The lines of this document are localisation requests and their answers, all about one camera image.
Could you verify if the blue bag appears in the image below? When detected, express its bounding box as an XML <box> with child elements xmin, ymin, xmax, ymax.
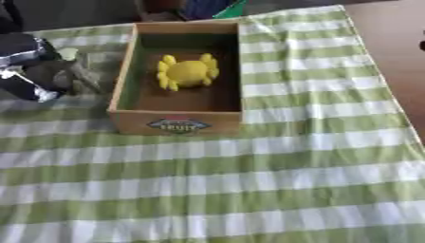
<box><xmin>180</xmin><ymin>0</ymin><xmax>236</xmax><ymax>21</ymax></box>

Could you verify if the yellow crab soft toy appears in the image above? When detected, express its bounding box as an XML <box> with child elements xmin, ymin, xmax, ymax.
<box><xmin>156</xmin><ymin>52</ymin><xmax>221</xmax><ymax>92</ymax></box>

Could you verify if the tan cardboard box green inside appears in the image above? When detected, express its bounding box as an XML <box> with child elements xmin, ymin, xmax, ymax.
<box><xmin>106</xmin><ymin>20</ymin><xmax>246</xmax><ymax>137</ymax></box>

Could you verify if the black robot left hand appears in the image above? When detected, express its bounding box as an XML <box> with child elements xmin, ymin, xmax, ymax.
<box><xmin>21</xmin><ymin>47</ymin><xmax>105</xmax><ymax>97</ymax></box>

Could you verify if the green flat object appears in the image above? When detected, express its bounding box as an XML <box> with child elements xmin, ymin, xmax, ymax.
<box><xmin>211</xmin><ymin>0</ymin><xmax>249</xmax><ymax>20</ymax></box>

